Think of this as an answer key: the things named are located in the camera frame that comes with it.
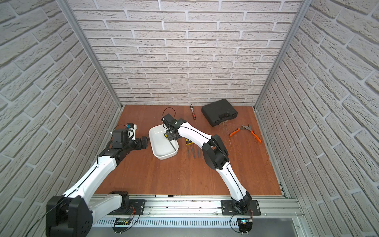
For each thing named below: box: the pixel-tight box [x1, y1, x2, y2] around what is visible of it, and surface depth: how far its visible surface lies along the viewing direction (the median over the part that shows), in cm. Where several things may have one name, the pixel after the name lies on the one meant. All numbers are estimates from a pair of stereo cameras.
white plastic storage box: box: [148, 123, 180, 160], surface depth 100 cm
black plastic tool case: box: [201, 98, 238, 127], surface depth 113 cm
